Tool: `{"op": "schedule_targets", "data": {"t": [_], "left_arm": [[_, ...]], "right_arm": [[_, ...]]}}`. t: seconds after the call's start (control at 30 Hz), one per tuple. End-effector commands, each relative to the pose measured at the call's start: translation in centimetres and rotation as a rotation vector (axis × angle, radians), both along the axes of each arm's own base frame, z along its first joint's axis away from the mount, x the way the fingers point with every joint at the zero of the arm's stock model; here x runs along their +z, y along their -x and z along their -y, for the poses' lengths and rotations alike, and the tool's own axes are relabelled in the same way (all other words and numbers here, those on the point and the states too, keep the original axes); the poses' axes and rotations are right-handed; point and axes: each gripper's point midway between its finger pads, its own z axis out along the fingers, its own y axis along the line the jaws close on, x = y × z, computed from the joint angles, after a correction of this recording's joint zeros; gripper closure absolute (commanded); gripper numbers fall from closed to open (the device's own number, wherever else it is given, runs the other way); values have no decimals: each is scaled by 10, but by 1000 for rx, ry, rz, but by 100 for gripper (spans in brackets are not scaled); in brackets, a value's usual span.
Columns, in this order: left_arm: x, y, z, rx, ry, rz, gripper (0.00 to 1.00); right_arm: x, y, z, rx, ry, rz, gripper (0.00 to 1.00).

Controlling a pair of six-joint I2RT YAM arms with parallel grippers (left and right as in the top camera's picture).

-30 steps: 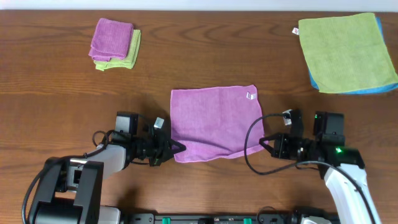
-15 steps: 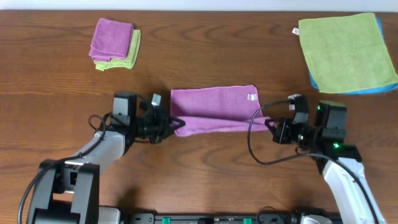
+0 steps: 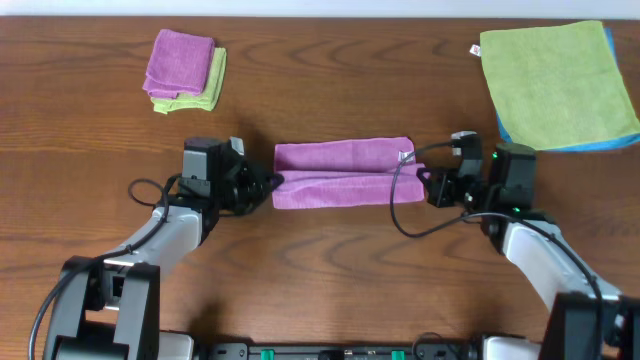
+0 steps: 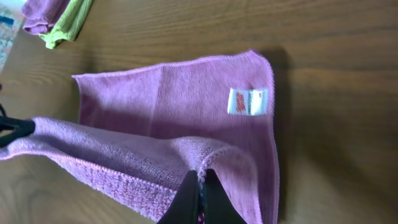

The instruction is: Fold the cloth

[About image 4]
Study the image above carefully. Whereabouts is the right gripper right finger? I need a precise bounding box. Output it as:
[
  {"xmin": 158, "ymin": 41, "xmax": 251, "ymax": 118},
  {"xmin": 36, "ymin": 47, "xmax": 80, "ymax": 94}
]
[{"xmin": 203, "ymin": 169, "xmax": 246, "ymax": 224}]

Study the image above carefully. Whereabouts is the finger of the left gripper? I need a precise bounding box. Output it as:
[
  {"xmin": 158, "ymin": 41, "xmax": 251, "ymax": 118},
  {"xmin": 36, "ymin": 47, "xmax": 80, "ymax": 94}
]
[{"xmin": 1, "ymin": 105, "xmax": 35, "ymax": 147}]

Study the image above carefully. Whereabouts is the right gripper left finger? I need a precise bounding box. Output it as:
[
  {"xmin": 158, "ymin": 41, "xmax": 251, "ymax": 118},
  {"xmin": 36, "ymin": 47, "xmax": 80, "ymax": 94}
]
[{"xmin": 157, "ymin": 170, "xmax": 199, "ymax": 224}]

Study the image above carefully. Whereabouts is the purple microfiber cloth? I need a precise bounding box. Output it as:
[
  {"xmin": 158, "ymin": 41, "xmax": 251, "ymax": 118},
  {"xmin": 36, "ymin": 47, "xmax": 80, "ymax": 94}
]
[{"xmin": 1, "ymin": 51, "xmax": 279, "ymax": 223}]

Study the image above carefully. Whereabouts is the folded purple cloth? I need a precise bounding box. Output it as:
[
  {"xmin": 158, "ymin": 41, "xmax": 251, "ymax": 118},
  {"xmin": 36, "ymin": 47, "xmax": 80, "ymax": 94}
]
[{"xmin": 21, "ymin": 0, "xmax": 70, "ymax": 35}]

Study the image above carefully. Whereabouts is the folded green cloth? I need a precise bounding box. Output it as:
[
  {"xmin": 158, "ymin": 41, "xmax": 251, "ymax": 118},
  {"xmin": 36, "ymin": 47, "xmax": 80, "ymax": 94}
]
[{"xmin": 39, "ymin": 0, "xmax": 93, "ymax": 49}]

